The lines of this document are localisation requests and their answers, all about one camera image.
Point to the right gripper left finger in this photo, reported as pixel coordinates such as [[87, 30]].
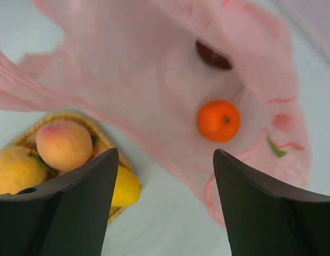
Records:
[[66, 215]]

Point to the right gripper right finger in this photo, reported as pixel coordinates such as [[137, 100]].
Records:
[[265, 216]]

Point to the yellow fake mango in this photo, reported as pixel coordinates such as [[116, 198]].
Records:
[[127, 189]]

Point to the fake peach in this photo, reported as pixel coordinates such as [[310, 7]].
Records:
[[64, 145]]

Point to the fake yellow orange fruit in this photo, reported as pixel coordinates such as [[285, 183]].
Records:
[[20, 169]]

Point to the woven bamboo tray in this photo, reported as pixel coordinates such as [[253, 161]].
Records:
[[101, 143]]

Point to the pink plastic bag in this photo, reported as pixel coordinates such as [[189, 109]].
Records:
[[148, 67]]

